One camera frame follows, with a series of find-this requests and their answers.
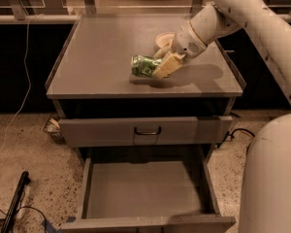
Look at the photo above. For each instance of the grey drawer cabinet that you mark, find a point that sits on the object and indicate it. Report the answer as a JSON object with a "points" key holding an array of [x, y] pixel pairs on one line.
{"points": [[93, 79]]}

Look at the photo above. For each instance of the white bowl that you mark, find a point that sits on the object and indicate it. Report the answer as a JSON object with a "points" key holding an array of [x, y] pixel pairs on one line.
{"points": [[163, 40]]}

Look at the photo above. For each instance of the black bar on floor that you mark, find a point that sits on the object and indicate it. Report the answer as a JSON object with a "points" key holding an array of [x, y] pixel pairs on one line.
{"points": [[22, 183]]}

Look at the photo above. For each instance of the blue tape piece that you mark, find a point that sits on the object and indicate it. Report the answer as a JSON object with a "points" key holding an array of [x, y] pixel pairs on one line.
{"points": [[49, 228]]}

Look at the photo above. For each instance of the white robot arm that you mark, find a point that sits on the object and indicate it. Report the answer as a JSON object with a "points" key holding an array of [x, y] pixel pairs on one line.
{"points": [[265, 205]]}

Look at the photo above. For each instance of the open grey middle drawer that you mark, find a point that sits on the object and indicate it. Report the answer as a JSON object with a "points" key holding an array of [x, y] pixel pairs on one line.
{"points": [[156, 197]]}

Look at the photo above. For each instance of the grey top drawer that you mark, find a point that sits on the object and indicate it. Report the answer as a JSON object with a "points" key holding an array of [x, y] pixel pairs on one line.
{"points": [[115, 132]]}

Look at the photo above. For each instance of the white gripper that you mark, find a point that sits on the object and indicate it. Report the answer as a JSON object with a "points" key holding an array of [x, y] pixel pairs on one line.
{"points": [[186, 42]]}

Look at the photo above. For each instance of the green soda can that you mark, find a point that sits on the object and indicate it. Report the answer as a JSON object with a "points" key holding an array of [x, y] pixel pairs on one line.
{"points": [[143, 66]]}

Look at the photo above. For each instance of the black drawer handle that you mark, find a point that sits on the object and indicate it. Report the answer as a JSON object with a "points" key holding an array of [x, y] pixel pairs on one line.
{"points": [[148, 133]]}

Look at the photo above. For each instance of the wire basket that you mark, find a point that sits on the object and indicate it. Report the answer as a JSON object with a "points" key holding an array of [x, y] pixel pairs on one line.
{"points": [[52, 129]]}

